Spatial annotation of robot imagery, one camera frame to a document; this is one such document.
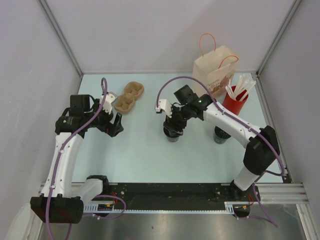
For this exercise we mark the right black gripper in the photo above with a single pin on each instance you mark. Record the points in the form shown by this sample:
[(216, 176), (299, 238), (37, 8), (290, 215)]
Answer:
[(170, 123)]

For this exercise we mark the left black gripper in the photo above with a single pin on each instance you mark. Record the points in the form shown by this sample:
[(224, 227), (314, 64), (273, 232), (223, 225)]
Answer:
[(112, 129)]

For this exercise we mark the single black paper cup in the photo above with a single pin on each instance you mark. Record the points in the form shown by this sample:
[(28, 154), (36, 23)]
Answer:
[(172, 139)]

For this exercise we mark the beige paper takeout bag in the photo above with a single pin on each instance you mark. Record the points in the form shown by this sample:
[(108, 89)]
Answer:
[(215, 69)]

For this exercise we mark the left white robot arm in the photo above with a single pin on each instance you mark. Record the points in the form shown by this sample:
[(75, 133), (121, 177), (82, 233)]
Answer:
[(58, 202)]

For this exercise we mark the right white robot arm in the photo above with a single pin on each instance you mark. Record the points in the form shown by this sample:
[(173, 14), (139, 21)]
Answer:
[(261, 144)]

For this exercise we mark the stacked brown pulp carriers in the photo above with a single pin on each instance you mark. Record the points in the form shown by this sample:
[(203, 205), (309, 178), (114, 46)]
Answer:
[(131, 93)]

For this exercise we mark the black cup stack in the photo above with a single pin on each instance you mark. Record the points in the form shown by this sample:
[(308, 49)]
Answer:
[(220, 136)]

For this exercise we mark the red straw holder cup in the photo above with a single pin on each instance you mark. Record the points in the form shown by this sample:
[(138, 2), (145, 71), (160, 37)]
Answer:
[(235, 105)]

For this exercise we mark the white wrapped straws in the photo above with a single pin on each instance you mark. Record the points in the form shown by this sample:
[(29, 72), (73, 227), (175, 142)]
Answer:
[(243, 84)]

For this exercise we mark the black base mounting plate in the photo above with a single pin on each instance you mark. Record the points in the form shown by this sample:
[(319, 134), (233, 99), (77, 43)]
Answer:
[(177, 194)]

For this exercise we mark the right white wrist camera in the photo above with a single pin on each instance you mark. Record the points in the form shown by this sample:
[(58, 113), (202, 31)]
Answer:
[(163, 105)]

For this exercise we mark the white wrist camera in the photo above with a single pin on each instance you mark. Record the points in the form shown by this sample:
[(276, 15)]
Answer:
[(163, 105), (107, 102)]

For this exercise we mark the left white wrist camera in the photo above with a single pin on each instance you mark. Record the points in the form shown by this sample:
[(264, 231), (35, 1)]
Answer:
[(107, 102)]

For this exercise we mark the white slotted cable duct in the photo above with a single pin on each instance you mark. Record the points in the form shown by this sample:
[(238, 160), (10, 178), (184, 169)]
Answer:
[(198, 208)]

